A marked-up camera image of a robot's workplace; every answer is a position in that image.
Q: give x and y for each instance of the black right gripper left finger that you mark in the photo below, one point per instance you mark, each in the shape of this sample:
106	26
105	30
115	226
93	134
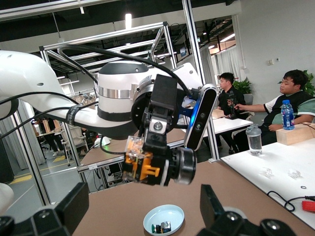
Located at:
49	218

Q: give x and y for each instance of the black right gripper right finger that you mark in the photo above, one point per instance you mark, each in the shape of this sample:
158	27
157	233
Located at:
233	223

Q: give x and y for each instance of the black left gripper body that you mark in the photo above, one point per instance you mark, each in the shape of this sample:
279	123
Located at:
163	94

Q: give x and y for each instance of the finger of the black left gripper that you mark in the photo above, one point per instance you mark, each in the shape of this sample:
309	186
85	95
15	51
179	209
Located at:
157	137
144	123

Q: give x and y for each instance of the orange push button switch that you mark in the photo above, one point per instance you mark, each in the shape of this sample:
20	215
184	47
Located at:
147	167

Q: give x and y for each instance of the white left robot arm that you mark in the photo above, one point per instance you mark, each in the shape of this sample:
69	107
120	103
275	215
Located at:
118	103

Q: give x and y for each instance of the small wooden block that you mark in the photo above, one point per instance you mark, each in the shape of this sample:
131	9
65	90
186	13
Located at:
217	114

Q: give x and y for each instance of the clear plastic piece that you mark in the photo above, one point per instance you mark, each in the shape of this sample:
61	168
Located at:
294	174
266	172

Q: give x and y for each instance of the light blue round plate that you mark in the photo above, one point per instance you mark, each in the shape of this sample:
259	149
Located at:
172	216

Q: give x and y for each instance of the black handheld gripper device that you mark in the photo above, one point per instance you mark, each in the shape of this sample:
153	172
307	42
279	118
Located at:
232	105

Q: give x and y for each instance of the small white table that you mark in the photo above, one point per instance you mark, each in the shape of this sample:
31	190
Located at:
229	124

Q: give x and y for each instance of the large white table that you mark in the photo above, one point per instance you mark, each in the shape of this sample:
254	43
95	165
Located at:
270	162

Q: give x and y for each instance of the white office chair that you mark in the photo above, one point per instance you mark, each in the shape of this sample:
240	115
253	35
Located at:
73	140

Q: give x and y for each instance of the red flat object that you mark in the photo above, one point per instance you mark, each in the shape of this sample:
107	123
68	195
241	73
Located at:
308	206

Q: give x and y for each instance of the standing person dark clothes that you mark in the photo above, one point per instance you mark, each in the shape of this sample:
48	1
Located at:
53	137

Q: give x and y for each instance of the ceiling strip light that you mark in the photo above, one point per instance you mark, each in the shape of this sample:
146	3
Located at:
128	20

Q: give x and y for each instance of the grey clear shaker bottle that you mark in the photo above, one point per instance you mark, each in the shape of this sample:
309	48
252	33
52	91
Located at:
254	142

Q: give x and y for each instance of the large wooden block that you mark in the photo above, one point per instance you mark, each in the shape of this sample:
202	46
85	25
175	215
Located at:
295	134

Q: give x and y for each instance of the seated person black white shirt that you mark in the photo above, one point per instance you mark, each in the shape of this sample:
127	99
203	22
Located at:
283	108

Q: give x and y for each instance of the blue label water bottle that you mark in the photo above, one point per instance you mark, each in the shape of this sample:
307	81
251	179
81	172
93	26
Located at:
288	115

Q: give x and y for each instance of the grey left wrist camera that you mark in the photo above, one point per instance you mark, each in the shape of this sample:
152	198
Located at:
201	118

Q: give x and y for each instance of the aluminium profile post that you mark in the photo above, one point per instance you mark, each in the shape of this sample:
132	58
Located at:
197	61

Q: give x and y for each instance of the aluminium profile cage frame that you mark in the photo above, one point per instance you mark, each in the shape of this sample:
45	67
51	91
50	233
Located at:
41	152

